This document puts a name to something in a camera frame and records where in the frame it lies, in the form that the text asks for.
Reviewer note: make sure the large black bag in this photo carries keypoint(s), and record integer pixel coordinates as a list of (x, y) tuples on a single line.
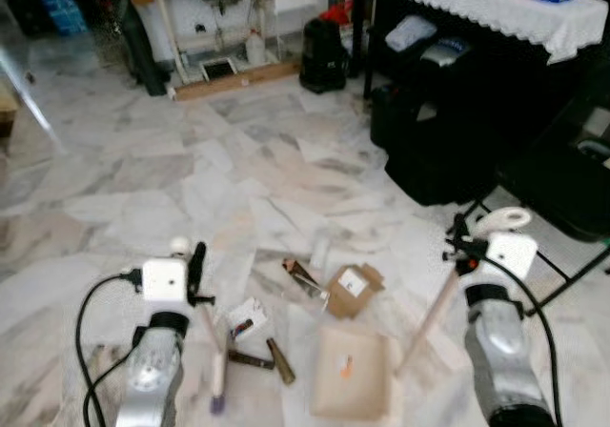
[(438, 160)]

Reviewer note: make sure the black folding chair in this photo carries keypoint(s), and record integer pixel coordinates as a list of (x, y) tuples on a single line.
[(553, 189)]

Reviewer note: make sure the white plastic jug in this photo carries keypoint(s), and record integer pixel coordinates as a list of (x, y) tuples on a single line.
[(255, 48)]

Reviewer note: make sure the silver metal bar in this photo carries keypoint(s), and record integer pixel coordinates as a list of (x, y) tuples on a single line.
[(29, 95)]

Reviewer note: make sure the white plastic bag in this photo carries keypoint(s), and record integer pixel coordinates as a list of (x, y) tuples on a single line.
[(412, 33)]

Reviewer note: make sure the white printed carton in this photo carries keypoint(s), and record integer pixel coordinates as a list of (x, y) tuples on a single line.
[(250, 315)]

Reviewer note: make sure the red cloth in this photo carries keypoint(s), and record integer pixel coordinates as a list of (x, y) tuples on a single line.
[(336, 12)]

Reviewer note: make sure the brown flattened cardboard box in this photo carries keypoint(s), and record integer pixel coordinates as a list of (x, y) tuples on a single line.
[(357, 289)]

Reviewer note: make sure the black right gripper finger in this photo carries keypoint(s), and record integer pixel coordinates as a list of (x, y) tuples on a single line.
[(462, 229)]

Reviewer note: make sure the beige broom with purple bristles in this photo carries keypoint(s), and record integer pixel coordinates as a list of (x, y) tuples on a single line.
[(218, 375)]

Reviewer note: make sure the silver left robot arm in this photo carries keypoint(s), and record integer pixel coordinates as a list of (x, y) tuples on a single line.
[(152, 379)]

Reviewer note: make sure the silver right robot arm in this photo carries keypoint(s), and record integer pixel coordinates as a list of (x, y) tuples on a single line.
[(505, 351)]

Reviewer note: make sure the grey shiny bag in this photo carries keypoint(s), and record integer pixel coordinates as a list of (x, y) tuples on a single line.
[(446, 52)]

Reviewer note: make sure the table with white lace cloth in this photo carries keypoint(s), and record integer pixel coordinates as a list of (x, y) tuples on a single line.
[(477, 8)]

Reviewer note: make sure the dark brown wrapper strip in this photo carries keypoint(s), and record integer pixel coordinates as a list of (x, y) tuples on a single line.
[(250, 358)]

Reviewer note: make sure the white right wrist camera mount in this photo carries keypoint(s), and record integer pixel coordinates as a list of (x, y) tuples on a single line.
[(510, 254)]

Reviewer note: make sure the brown foil wrapper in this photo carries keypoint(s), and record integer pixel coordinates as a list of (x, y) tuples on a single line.
[(282, 362), (305, 276)]

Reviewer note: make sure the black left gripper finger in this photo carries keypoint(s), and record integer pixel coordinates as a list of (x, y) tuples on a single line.
[(198, 260)]

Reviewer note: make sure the black canister appliance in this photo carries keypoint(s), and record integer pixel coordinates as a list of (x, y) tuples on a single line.
[(324, 60)]

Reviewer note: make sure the blue plastic crate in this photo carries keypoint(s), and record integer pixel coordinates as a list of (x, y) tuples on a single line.
[(55, 8)]

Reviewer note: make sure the wooden sewing machine table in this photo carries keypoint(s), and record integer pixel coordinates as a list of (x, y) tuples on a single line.
[(238, 76)]

